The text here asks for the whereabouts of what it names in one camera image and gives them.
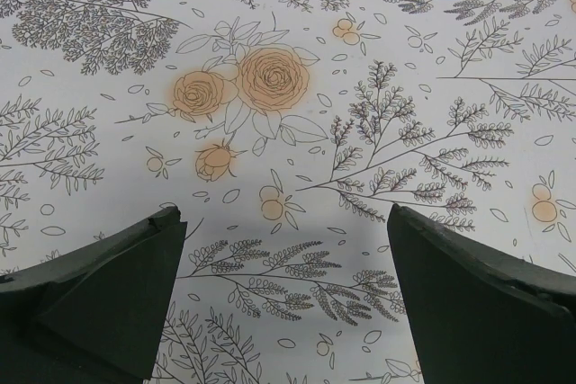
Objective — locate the floral patterned table mat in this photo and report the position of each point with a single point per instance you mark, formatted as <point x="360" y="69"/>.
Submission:
<point x="285" y="131"/>

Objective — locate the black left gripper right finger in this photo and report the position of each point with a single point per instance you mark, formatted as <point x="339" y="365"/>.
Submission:
<point x="476" y="314"/>

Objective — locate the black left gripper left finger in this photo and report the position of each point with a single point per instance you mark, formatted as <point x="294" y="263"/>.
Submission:
<point x="94" y="315"/>

